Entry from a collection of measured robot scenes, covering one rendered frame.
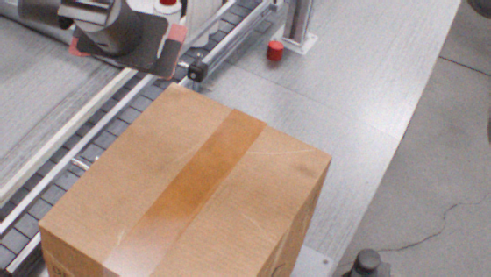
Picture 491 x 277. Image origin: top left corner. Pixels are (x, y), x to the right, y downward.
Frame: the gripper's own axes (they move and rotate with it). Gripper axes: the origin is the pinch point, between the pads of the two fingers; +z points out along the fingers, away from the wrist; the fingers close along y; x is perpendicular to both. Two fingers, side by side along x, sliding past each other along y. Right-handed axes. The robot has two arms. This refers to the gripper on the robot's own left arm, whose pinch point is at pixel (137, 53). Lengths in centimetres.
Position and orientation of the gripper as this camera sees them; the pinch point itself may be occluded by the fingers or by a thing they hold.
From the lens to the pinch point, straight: 87.6
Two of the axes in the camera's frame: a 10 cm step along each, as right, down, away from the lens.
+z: 0.9, 1.3, 9.9
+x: -2.9, 9.5, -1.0
